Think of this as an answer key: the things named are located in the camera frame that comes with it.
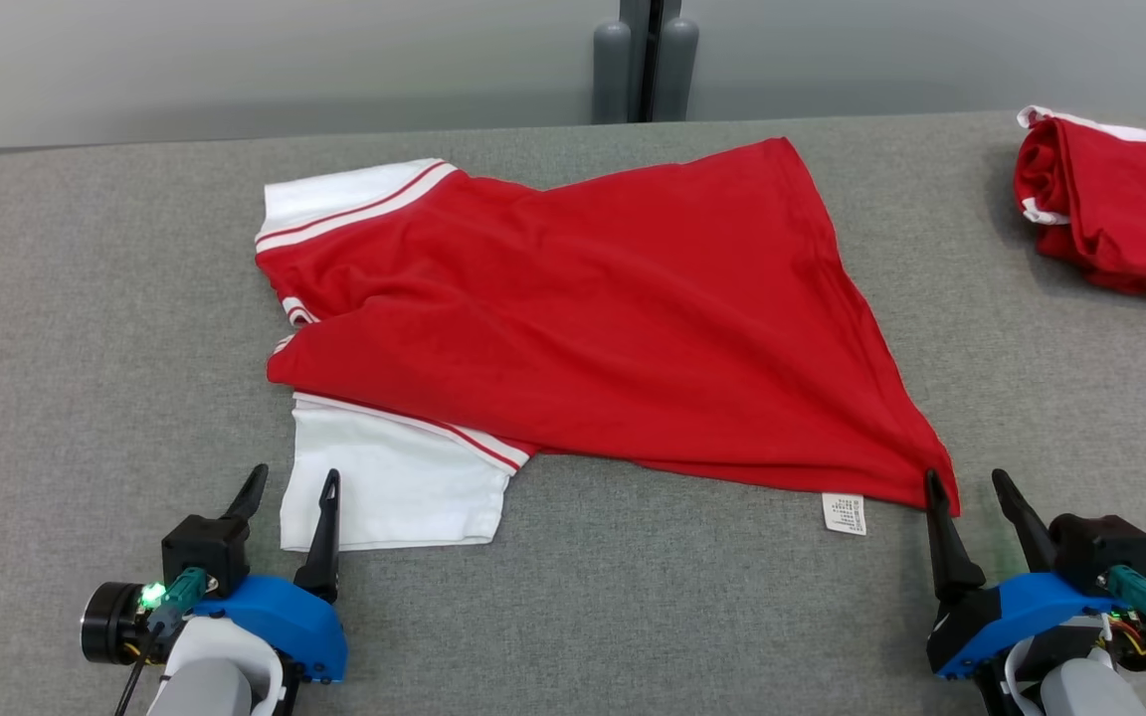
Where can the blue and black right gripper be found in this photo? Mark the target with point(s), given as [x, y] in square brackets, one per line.
[1011, 607]

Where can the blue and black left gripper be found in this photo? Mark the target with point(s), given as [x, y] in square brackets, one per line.
[285, 617]

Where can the red shirt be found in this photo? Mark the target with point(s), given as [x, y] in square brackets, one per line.
[1120, 209]

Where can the red jersey with white sleeves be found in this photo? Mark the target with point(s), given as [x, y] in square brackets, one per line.
[633, 318]

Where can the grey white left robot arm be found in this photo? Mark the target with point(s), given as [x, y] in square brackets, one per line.
[210, 676]

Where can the black round left gripper motor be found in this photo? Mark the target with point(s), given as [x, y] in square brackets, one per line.
[105, 622]

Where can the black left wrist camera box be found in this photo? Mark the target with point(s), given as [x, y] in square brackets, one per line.
[205, 552]

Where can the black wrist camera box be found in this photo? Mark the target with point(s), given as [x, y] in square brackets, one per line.
[1100, 552]
[205, 552]

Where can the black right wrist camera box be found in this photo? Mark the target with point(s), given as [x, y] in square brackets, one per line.
[1100, 552]

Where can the teal left camera connector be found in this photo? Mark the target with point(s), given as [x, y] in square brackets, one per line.
[180, 595]

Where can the teal camera connector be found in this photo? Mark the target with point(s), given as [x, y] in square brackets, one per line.
[180, 595]
[1140, 595]

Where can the teal right camera connector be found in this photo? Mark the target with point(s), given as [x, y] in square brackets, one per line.
[1140, 595]

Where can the grey metal partition post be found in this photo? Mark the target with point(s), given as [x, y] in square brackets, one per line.
[645, 60]

